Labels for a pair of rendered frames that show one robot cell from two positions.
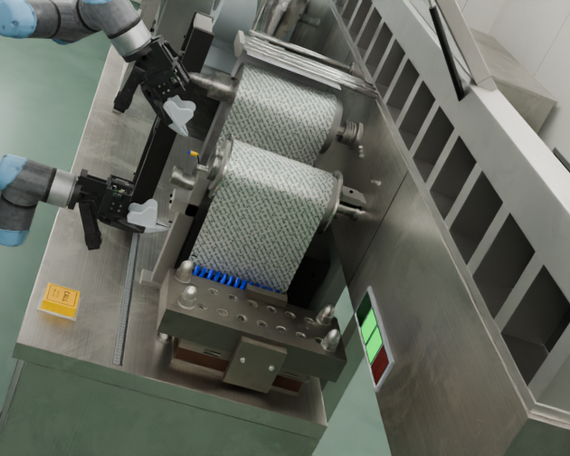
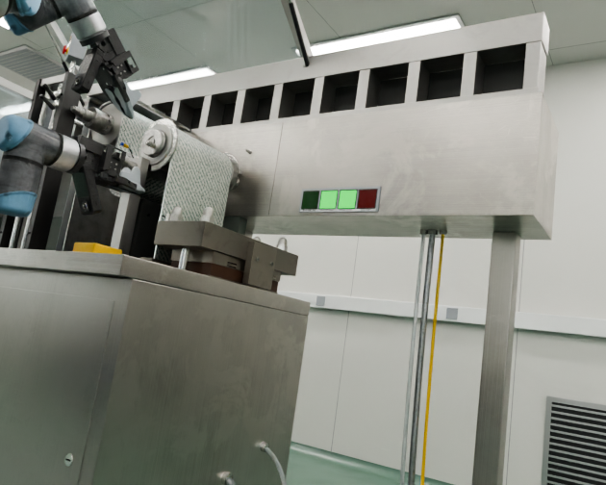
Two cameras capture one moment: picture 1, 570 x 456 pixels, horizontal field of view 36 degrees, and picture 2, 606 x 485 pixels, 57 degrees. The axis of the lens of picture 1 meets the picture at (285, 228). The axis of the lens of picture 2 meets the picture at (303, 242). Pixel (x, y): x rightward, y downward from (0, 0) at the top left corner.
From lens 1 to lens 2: 1.47 m
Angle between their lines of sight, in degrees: 52
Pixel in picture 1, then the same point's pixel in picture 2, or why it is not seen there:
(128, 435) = (209, 349)
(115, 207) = (112, 165)
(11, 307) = not seen: outside the picture
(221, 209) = (176, 171)
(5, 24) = not seen: outside the picture
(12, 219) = (29, 178)
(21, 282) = not seen: outside the picture
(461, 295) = (418, 111)
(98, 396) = (187, 308)
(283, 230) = (213, 188)
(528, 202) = (435, 45)
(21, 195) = (37, 150)
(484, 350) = (470, 107)
